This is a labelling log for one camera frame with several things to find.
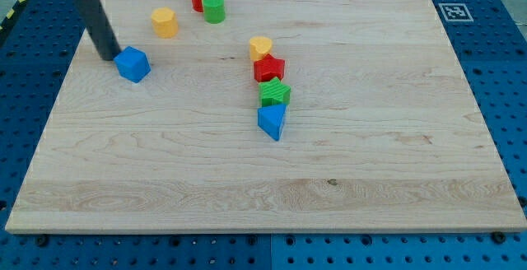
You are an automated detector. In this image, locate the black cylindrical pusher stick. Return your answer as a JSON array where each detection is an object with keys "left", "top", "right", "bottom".
[{"left": 73, "top": 0, "right": 121, "bottom": 61}]

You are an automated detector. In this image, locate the blue cube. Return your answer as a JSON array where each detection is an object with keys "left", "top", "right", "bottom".
[{"left": 114, "top": 46, "right": 151, "bottom": 83}]

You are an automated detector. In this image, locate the blue triangle block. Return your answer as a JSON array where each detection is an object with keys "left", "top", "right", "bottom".
[{"left": 257, "top": 104, "right": 287, "bottom": 141}]

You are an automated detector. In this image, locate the yellow hexagon block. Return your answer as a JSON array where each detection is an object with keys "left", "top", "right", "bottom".
[{"left": 151, "top": 7, "right": 179, "bottom": 38}]

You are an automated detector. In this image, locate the green cylinder block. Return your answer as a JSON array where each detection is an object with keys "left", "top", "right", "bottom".
[{"left": 202, "top": 0, "right": 226, "bottom": 24}]

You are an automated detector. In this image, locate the yellow heart block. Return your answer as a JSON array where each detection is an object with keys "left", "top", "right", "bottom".
[{"left": 249, "top": 36, "right": 273, "bottom": 62}]

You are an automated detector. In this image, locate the red star block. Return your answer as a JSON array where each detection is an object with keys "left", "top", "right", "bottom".
[{"left": 254, "top": 54, "right": 286, "bottom": 82}]

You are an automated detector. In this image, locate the green star block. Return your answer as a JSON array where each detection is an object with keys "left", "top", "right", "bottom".
[{"left": 259, "top": 77, "right": 291, "bottom": 107}]

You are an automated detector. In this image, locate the wooden board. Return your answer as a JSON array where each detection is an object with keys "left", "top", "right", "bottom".
[{"left": 6, "top": 0, "right": 526, "bottom": 235}]

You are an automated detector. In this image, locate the white fiducial marker tag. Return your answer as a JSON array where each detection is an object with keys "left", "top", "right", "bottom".
[{"left": 439, "top": 2, "right": 473, "bottom": 22}]

